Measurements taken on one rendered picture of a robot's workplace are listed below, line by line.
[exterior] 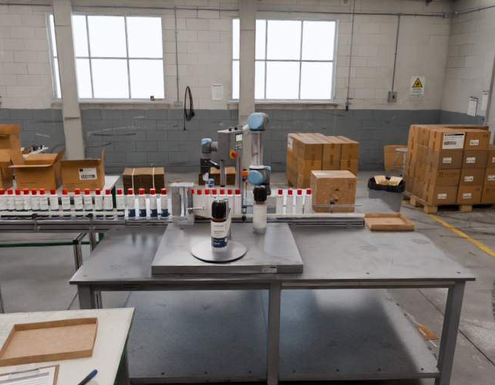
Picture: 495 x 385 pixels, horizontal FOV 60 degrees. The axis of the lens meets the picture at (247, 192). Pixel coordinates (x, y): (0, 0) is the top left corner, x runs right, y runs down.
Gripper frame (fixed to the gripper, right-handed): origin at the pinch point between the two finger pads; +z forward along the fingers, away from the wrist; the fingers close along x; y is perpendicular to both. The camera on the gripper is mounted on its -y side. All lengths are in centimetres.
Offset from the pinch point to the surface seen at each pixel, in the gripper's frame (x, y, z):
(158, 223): 58, 36, 14
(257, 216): 89, -27, 1
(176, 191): 69, 23, -11
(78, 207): 51, 90, 3
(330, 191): 41, -88, -2
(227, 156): 56, -11, -32
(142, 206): 54, 47, 3
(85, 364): 199, 51, 20
